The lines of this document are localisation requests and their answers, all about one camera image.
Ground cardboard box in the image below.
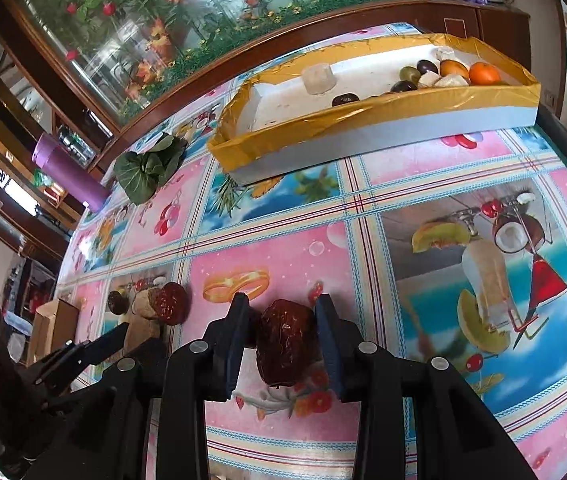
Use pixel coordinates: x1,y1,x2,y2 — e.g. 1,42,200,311
26,299,80,366

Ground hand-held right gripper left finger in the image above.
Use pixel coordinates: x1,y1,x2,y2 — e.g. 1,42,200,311
24,292,252,480

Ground glass cabinet with artificial flowers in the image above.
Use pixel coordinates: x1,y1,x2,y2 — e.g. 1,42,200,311
1,0,431,133

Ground orange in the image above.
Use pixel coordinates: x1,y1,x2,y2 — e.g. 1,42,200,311
468,61,501,86
439,59,470,81

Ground purple bottle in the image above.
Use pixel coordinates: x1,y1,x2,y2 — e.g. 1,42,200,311
32,132,109,213

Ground white box with yellow tape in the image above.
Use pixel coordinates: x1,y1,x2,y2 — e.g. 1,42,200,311
207,32,541,187

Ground dark wooden sideboard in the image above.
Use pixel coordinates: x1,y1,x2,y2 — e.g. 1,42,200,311
433,0,531,68

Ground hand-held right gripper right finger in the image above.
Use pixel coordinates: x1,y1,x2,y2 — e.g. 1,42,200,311
313,293,539,480

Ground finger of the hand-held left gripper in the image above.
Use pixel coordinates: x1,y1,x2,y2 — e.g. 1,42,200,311
74,322,130,368
26,340,90,397

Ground white foam block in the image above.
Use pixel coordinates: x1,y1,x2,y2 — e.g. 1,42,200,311
302,64,337,96

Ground green leafy vegetable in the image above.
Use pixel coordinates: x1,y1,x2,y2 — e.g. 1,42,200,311
114,132,188,205

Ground small wrinkled red date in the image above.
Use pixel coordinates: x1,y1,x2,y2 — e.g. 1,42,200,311
150,282,190,323

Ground large wrinkled red date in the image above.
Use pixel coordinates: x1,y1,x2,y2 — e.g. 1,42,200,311
255,299,318,389

